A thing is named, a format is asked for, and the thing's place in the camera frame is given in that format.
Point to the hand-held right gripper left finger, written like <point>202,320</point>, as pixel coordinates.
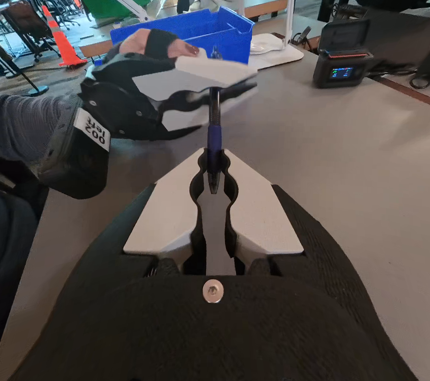
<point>164,219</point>

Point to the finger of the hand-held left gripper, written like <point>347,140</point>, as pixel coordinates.
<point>181,120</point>
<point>215,71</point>

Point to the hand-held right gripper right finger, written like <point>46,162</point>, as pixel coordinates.
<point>262,219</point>

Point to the black pen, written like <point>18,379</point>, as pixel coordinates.
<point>214,139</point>

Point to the large blue plastic bin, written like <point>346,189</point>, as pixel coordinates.
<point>201,26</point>

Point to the person's left forearm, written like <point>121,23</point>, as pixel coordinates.
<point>27,125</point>

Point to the person's left hand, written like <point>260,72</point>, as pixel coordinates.
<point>134,43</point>

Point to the orange traffic cone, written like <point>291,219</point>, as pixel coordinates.
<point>62,41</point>

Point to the brown office chair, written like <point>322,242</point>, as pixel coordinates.
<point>27,24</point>

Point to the black power station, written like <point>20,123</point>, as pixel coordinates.
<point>342,65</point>

